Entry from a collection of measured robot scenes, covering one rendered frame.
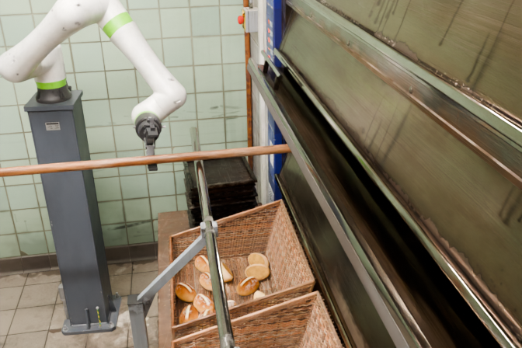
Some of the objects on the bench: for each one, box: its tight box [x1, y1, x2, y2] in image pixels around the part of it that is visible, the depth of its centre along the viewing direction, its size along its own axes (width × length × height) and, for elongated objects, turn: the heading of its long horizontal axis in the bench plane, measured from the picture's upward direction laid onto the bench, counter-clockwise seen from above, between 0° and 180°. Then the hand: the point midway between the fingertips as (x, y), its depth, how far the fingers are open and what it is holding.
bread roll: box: [248, 252, 269, 267], centre depth 229 cm, size 6×10×7 cm
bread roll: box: [195, 256, 210, 273], centre depth 228 cm, size 10×7×6 cm
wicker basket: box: [168, 199, 316, 348], centre depth 206 cm, size 49×56×28 cm
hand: (152, 151), depth 183 cm, fingers open, 11 cm apart
